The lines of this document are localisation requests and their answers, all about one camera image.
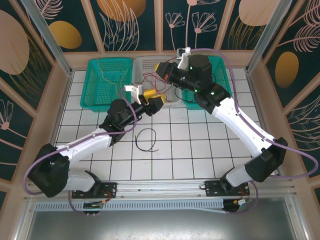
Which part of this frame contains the thin red wire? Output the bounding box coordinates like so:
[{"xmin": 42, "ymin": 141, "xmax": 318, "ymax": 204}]
[
  {"xmin": 142, "ymin": 74, "xmax": 173, "ymax": 93},
  {"xmin": 141, "ymin": 72, "xmax": 176, "ymax": 92}
]

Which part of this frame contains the thin yellow wire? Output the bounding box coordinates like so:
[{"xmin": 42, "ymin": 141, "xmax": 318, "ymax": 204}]
[
  {"xmin": 117, "ymin": 63, "xmax": 133, "ymax": 91},
  {"xmin": 96, "ymin": 57, "xmax": 126, "ymax": 104}
]

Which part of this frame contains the white plastic basket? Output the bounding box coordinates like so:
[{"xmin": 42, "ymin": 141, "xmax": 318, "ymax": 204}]
[{"xmin": 131, "ymin": 56, "xmax": 183, "ymax": 110}]

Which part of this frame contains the teal plastic basket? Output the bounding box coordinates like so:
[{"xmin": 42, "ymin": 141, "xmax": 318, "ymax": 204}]
[
  {"xmin": 79, "ymin": 57, "xmax": 133, "ymax": 113},
  {"xmin": 179, "ymin": 55, "xmax": 234, "ymax": 111}
]

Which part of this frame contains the red black power lead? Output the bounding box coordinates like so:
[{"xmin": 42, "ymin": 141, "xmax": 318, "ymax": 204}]
[
  {"xmin": 237, "ymin": 189, "xmax": 251, "ymax": 201},
  {"xmin": 98, "ymin": 189, "xmax": 113, "ymax": 202}
]

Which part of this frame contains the small black circuit board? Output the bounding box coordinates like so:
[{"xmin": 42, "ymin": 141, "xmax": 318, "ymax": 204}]
[{"xmin": 83, "ymin": 201, "xmax": 105, "ymax": 210}]

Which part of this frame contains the grey metal panel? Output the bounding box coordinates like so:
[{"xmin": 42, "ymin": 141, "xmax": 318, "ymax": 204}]
[{"xmin": 23, "ymin": 209, "xmax": 301, "ymax": 240}]

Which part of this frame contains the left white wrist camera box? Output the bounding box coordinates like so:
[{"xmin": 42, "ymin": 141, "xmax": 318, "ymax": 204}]
[{"xmin": 124, "ymin": 83, "xmax": 145, "ymax": 104}]

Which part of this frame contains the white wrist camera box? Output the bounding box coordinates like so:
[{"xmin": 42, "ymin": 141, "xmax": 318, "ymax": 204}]
[
  {"xmin": 176, "ymin": 46, "xmax": 193, "ymax": 69},
  {"xmin": 124, "ymin": 83, "xmax": 145, "ymax": 104}
]

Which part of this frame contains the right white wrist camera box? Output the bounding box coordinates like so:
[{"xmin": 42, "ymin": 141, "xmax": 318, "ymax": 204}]
[{"xmin": 176, "ymin": 46, "xmax": 193, "ymax": 69}]

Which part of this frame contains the right wrist black cable loop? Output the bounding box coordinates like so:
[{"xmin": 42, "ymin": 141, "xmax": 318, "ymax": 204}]
[{"xmin": 174, "ymin": 85, "xmax": 199, "ymax": 104}]

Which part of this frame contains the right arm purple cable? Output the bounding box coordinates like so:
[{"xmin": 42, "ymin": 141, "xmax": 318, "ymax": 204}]
[{"xmin": 189, "ymin": 47, "xmax": 316, "ymax": 215}]

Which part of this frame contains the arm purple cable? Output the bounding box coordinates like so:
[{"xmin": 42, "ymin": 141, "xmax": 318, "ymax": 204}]
[
  {"xmin": 189, "ymin": 47, "xmax": 316, "ymax": 215},
  {"xmin": 23, "ymin": 87, "xmax": 138, "ymax": 216}
]

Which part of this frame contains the aluminium side rail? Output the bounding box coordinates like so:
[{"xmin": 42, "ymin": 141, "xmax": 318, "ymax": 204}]
[
  {"xmin": 246, "ymin": 71, "xmax": 285, "ymax": 177},
  {"xmin": 37, "ymin": 71, "xmax": 75, "ymax": 182}
]

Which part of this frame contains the aluminium corner post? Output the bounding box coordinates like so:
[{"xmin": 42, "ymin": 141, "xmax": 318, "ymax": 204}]
[
  {"xmin": 245, "ymin": 0, "xmax": 293, "ymax": 74},
  {"xmin": 19, "ymin": 0, "xmax": 74, "ymax": 77}
]

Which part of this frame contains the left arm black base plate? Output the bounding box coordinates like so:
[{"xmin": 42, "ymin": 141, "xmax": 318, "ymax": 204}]
[{"xmin": 71, "ymin": 181, "xmax": 118, "ymax": 200}]

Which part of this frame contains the aluminium mounting rail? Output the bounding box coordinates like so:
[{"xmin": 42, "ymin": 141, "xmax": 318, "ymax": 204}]
[{"xmin": 23, "ymin": 176, "xmax": 301, "ymax": 202}]

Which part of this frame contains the grey slotted cable duct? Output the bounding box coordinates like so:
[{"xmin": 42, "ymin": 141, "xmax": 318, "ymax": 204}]
[{"xmin": 34, "ymin": 198, "xmax": 227, "ymax": 213}]

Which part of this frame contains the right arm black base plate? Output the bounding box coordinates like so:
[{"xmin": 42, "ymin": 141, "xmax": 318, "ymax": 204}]
[{"xmin": 204, "ymin": 180, "xmax": 251, "ymax": 198}]

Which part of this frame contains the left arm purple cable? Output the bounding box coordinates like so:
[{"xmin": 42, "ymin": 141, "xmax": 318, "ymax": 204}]
[{"xmin": 23, "ymin": 87, "xmax": 138, "ymax": 216}]

